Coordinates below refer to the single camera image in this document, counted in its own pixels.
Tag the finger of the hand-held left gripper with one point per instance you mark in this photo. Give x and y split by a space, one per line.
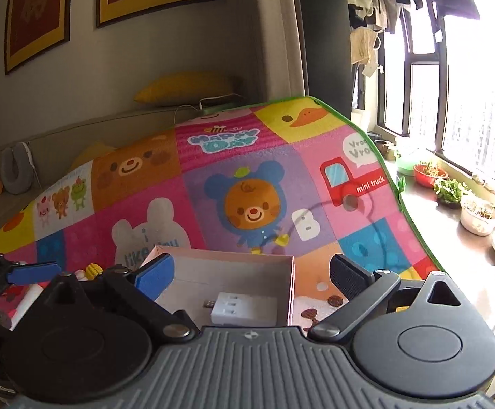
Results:
30 273

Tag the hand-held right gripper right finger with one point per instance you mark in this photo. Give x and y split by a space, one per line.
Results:
347 277

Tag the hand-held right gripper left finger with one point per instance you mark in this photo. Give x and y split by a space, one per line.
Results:
157 273

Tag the yellow toy corn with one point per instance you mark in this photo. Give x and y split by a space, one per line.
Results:
93 272

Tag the pink cardboard box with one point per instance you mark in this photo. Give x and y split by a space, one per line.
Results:
247 272

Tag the white power adapter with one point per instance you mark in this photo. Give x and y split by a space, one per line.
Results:
243 309

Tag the stone windowsill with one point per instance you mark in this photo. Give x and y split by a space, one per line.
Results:
443 238

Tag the grey neck pillow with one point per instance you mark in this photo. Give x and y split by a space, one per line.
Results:
10 170

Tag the green bowl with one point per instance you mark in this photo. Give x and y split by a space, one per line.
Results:
405 165

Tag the red plant pot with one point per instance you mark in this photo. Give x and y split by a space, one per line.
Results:
428 177

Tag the dark pot with green plant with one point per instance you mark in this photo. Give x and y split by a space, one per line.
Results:
450 194

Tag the small brown pot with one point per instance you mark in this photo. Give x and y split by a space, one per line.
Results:
383 148

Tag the yellow cushion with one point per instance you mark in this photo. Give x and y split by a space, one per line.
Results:
89 153

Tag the colourful cartoon play mat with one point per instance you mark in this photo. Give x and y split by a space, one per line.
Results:
230 157

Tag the white plant pot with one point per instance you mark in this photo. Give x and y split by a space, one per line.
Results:
479 217

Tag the yellow pillow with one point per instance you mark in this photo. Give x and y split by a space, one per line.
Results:
187 87

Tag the dark curtain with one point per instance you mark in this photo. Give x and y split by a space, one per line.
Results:
324 30

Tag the beige curtain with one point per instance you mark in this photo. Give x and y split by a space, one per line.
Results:
277 30

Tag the hanging clothes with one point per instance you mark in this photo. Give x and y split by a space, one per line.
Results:
383 4

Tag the black window frame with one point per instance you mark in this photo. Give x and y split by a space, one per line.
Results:
439 93

